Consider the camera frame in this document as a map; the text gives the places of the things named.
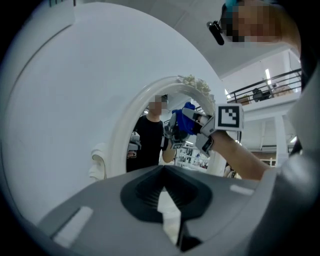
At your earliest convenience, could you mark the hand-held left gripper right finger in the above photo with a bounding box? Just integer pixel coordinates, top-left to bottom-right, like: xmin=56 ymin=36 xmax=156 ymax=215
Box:
xmin=164 ymin=166 xmax=271 ymax=252

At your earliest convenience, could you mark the black balcony railing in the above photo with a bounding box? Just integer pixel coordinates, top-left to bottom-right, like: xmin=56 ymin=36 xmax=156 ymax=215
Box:
xmin=226 ymin=68 xmax=303 ymax=105

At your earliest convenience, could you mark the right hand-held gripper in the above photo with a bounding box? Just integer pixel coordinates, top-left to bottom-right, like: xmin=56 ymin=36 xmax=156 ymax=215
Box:
xmin=181 ymin=103 xmax=245 ymax=158

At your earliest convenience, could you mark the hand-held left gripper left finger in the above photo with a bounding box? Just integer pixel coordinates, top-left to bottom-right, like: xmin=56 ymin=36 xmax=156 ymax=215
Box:
xmin=37 ymin=164 xmax=177 ymax=256

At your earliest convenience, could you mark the white framed round mirror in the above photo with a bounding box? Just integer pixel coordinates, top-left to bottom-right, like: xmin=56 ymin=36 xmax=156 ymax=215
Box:
xmin=88 ymin=74 xmax=226 ymax=180

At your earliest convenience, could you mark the black head-mounted camera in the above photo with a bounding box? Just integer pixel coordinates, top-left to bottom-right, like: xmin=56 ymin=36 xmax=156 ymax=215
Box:
xmin=206 ymin=20 xmax=225 ymax=46

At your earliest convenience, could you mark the blue cloth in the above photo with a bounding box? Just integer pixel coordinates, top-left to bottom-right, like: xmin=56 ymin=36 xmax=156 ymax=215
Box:
xmin=172 ymin=101 xmax=201 ymax=136

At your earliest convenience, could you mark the white dressing table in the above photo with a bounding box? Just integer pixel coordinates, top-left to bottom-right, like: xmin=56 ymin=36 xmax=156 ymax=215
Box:
xmin=156 ymin=191 xmax=181 ymax=247

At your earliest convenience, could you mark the person's head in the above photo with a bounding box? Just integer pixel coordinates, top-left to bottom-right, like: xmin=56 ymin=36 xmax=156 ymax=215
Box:
xmin=221 ymin=0 xmax=302 ymax=55

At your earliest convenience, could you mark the person's right forearm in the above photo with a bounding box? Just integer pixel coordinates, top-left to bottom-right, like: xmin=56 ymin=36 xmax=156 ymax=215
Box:
xmin=212 ymin=129 xmax=275 ymax=181

